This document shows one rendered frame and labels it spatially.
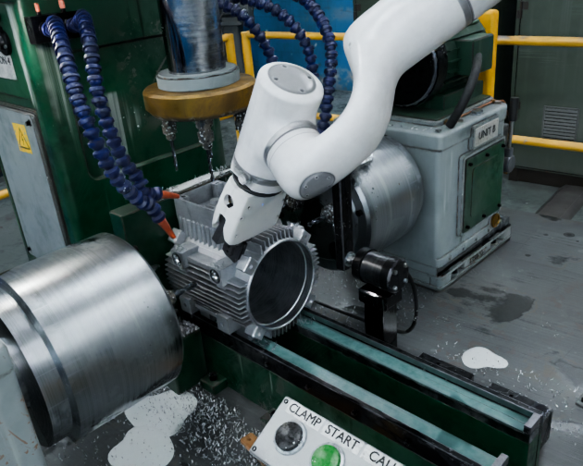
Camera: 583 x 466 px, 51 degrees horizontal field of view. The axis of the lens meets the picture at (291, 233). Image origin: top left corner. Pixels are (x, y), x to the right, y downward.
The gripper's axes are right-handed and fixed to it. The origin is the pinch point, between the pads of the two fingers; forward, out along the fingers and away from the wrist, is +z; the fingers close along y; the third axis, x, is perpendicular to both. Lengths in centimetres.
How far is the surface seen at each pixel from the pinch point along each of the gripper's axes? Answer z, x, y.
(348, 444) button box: -17.2, -34.4, -19.2
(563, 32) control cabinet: 51, 57, 312
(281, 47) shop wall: 288, 368, 468
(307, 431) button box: -14.4, -30.6, -20.0
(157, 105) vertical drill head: -14.0, 19.6, -3.0
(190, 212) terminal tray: 3.7, 11.8, 1.0
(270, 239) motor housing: -1.4, -2.5, 5.1
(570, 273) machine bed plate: 13, -37, 74
